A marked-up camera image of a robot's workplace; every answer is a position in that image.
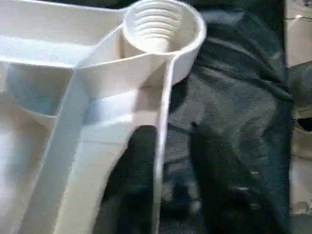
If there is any black plastic mat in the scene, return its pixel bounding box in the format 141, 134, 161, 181
158, 0, 297, 234

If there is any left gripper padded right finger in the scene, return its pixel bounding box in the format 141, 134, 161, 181
191, 121, 290, 234

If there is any white plastic table top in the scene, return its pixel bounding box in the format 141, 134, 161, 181
0, 0, 208, 234

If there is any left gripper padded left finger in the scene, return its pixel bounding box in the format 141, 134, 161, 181
101, 125, 158, 234

